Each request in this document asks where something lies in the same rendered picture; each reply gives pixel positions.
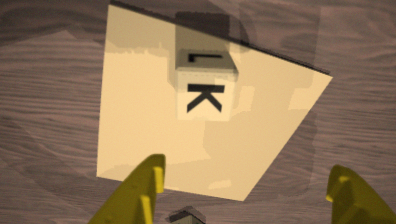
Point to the cream letter block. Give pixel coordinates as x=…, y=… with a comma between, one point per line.
x=187, y=220
x=205, y=85

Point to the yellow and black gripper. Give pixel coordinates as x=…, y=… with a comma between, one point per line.
x=354, y=201

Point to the beige flat mat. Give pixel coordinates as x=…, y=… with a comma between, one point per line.
x=216, y=158

